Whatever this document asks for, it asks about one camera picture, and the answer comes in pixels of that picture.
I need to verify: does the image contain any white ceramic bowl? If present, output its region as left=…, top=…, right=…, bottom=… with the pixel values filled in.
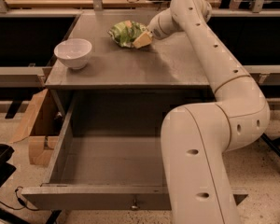
left=54, top=38, right=92, bottom=69

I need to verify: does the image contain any open grey drawer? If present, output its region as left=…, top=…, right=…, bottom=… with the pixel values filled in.
left=21, top=91, right=249, bottom=212

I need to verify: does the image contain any metal drawer knob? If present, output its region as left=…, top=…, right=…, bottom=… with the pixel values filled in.
left=131, top=198, right=139, bottom=211

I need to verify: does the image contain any cardboard box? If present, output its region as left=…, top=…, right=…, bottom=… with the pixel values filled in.
left=10, top=89, right=59, bottom=166

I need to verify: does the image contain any black stand leg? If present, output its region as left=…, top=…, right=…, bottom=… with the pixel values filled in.
left=261, top=133, right=280, bottom=158

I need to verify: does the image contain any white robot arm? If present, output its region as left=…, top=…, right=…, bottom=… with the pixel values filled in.
left=133, top=0, right=270, bottom=224

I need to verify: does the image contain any black chair base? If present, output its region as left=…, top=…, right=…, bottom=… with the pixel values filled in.
left=0, top=143, right=63, bottom=224

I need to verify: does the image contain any green jalapeno chip bag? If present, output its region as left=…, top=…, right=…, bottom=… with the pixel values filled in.
left=108, top=21, right=149, bottom=48

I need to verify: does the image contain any black cable on floor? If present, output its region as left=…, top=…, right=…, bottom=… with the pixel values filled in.
left=0, top=186, right=40, bottom=212

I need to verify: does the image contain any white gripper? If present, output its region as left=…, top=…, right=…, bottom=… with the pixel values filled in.
left=124, top=8, right=181, bottom=49

